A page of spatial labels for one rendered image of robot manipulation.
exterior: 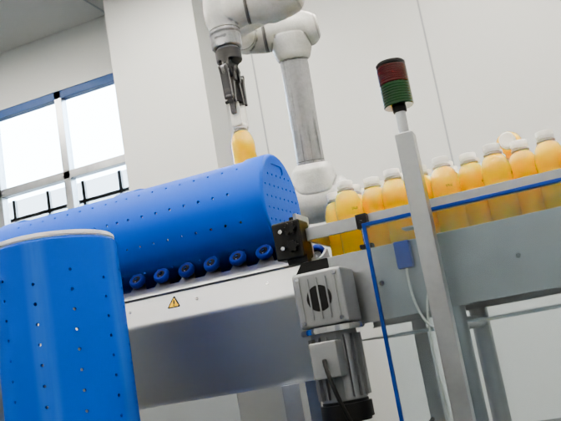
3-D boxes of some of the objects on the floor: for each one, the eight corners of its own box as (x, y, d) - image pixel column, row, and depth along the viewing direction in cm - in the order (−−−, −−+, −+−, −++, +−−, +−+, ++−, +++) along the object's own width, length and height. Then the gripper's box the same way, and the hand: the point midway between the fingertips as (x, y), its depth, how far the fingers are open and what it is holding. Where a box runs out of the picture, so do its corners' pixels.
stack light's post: (513, 698, 151) (397, 138, 172) (535, 697, 149) (416, 133, 170) (512, 707, 147) (393, 134, 168) (534, 707, 146) (411, 129, 167)
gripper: (228, 62, 242) (240, 137, 238) (203, 44, 227) (216, 124, 222) (250, 54, 240) (264, 130, 235) (227, 37, 224) (240, 118, 220)
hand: (239, 116), depth 229 cm, fingers closed on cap, 4 cm apart
